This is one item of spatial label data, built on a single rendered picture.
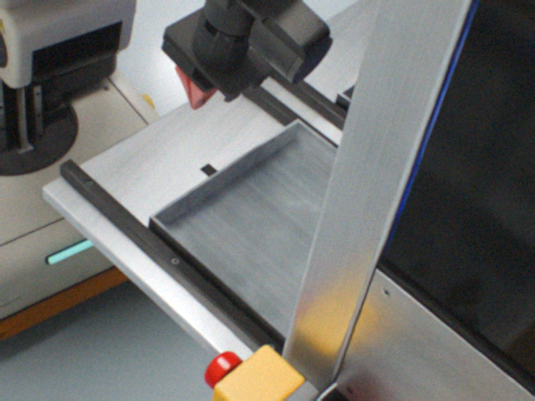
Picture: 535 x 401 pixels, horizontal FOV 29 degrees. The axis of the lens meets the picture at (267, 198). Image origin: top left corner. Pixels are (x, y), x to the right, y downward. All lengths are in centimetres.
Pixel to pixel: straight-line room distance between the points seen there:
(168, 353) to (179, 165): 92
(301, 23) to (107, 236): 42
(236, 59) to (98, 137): 116
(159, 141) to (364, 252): 56
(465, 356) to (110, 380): 139
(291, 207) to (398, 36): 62
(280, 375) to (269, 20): 33
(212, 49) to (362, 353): 33
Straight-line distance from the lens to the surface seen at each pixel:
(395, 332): 86
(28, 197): 206
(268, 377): 96
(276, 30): 95
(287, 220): 126
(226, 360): 98
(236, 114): 138
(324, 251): 86
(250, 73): 105
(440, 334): 82
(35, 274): 201
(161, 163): 131
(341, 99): 139
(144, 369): 215
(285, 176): 131
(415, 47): 68
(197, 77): 105
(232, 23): 98
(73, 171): 127
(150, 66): 275
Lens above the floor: 184
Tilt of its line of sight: 49 degrees down
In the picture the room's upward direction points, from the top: 12 degrees clockwise
